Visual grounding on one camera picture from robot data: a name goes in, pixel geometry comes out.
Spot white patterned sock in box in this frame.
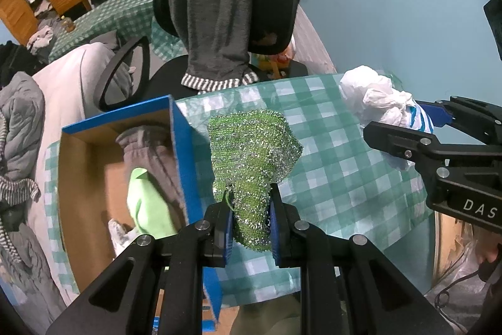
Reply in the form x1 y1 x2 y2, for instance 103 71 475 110
108 219 140 257

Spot grey sweatpants in box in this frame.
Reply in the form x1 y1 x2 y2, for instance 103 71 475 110
116 125 187 230

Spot light green cloth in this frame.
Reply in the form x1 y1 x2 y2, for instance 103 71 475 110
126 167 178 239

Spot white blue-striped sock bundle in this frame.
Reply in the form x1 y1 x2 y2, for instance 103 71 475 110
339 65 434 134

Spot far green checkered table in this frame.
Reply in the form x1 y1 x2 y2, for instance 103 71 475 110
49 0 185 62

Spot grey jacket pile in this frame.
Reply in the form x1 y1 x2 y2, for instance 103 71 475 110
0 70 46 203

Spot green checkered tablecloth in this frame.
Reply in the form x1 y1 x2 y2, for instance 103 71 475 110
178 74 434 292

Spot person's right hand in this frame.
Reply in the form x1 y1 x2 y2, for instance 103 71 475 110
476 240 499 264

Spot blue cardboard box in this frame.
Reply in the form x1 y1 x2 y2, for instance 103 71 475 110
49 96 222 334

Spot black office chair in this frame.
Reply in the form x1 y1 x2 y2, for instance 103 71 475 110
93 0 299 112

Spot green sparkly knitted cloth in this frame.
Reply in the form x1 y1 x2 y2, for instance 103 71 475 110
207 110 303 252

